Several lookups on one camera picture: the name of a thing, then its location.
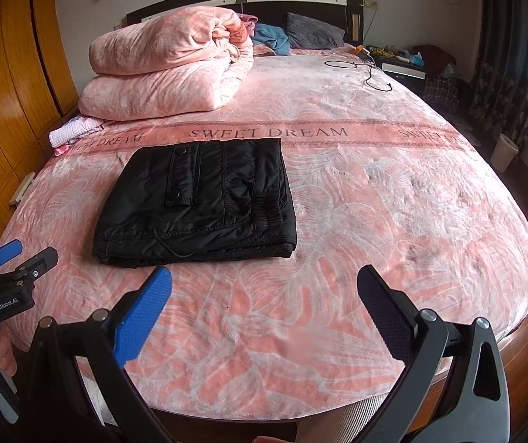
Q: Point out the dark red cloth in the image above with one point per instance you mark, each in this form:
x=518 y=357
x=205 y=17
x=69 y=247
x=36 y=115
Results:
x=434 y=57

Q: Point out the pink white towel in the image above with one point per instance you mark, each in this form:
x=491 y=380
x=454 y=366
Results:
x=72 y=134

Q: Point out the white trash bin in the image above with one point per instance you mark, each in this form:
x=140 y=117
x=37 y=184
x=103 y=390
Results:
x=504 y=152

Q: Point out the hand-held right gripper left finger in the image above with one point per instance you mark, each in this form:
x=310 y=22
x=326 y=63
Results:
x=146 y=318

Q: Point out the wooden bed frame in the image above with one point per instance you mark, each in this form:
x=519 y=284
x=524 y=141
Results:
x=522 y=327

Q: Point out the nightstand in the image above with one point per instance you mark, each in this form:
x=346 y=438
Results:
x=404 y=71

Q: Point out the black jacket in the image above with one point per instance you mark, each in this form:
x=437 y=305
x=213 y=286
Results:
x=208 y=203

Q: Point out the person's leg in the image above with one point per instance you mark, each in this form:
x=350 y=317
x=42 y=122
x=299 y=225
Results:
x=337 y=420

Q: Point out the folded pink quilt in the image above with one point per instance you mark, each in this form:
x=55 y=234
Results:
x=162 y=64

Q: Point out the dark bed headboard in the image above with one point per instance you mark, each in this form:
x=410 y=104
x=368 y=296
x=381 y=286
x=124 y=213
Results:
x=291 y=2

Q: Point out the wooden wardrobe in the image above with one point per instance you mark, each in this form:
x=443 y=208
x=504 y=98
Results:
x=10 y=92

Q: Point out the blue cloth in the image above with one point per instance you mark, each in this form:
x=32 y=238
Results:
x=270 y=39

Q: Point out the wall socket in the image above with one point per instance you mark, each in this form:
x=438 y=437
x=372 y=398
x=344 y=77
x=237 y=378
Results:
x=370 y=4

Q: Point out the dark patterned curtain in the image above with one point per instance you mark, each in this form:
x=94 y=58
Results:
x=499 y=46

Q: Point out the pink cloth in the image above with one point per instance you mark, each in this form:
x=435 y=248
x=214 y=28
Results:
x=247 y=19

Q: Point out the grey pillow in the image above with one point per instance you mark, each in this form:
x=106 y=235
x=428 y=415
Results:
x=312 y=32

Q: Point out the light blue packet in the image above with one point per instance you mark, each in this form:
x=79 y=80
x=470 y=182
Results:
x=412 y=58

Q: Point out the pink printed bed blanket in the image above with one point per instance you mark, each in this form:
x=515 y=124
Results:
x=384 y=217

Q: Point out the plaid bag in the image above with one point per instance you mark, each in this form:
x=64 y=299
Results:
x=441 y=92

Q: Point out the yellow object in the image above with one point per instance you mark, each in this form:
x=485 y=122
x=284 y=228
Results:
x=366 y=50

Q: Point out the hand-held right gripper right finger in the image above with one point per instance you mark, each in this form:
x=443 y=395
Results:
x=386 y=318

